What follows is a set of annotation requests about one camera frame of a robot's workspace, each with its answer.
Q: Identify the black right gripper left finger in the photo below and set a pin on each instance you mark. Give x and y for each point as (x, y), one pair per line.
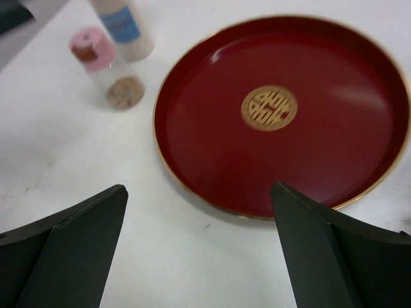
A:
(63, 260)

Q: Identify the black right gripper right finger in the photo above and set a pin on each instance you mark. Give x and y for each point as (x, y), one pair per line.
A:
(334, 260)

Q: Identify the pink lid spice shaker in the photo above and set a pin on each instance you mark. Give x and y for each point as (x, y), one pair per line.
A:
(119, 84)

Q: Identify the blue label silver lid jar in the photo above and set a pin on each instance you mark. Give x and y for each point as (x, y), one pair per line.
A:
(126, 27)

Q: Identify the red round tray gold emblem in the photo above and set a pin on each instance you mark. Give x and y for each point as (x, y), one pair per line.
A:
(290, 98)

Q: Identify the black left gripper housing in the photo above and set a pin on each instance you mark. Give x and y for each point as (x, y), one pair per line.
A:
(13, 14)

